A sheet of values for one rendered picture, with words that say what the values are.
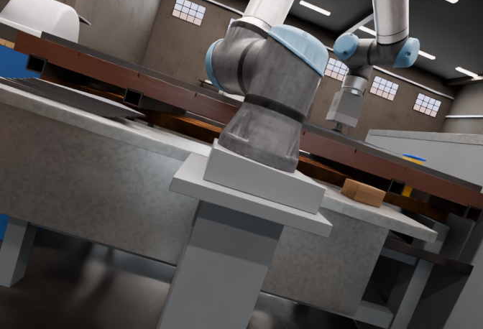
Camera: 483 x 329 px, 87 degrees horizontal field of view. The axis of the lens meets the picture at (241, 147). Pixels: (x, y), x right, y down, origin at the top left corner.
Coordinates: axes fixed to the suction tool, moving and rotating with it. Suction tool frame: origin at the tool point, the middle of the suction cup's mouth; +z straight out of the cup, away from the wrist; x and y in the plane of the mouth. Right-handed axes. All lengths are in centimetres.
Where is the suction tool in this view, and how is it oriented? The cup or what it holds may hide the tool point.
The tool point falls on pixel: (335, 136)
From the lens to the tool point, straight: 95.8
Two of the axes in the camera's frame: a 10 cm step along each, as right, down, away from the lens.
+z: -3.3, 9.4, 0.8
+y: -9.4, -3.2, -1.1
